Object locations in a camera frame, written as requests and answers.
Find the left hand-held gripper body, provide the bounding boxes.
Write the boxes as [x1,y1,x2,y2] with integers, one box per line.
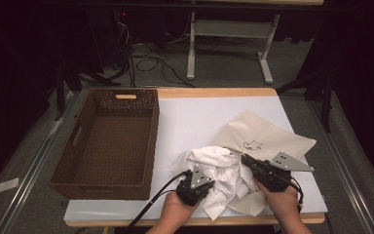
[175,165,212,207]

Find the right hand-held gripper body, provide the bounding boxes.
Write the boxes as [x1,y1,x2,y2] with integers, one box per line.
[250,151,315,193]

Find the white shirt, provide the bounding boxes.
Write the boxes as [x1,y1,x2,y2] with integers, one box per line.
[171,145,265,221]

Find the cream drawstring laundry bag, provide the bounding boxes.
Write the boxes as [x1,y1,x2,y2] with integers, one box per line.
[208,109,318,217]

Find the brown wicker basket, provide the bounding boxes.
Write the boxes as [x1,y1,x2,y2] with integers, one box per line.
[48,87,161,201]

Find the person's left hand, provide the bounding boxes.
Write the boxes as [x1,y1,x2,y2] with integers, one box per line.
[158,191,203,229]

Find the person's right hand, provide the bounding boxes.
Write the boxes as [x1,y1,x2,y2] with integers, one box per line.
[254,179,303,227]

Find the white table mat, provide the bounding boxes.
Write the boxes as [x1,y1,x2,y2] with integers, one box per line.
[62,95,328,222]

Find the wooden table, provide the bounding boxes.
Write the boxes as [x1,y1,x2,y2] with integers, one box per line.
[65,87,326,228]

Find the black stand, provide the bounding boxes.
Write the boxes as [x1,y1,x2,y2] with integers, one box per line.
[275,64,336,134]
[54,60,122,122]

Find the dark computer case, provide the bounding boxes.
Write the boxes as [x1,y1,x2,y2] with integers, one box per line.
[87,9,134,70]

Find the white tape strip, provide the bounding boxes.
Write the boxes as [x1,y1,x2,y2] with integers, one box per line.
[0,176,20,195]

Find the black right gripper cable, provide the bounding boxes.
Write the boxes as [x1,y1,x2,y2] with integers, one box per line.
[283,176,335,234]

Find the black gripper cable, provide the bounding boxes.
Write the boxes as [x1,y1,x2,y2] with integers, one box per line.
[283,176,335,234]
[125,169,193,234]

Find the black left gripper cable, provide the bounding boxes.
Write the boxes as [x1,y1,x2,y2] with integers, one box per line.
[125,169,193,234]

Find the metal floor rail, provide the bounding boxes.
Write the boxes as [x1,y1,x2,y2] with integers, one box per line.
[0,94,76,234]
[307,99,374,234]

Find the black floor cables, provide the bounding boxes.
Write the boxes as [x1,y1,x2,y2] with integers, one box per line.
[128,40,197,89]

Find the white desk frame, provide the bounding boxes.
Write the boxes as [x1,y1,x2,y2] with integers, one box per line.
[186,11,281,86]

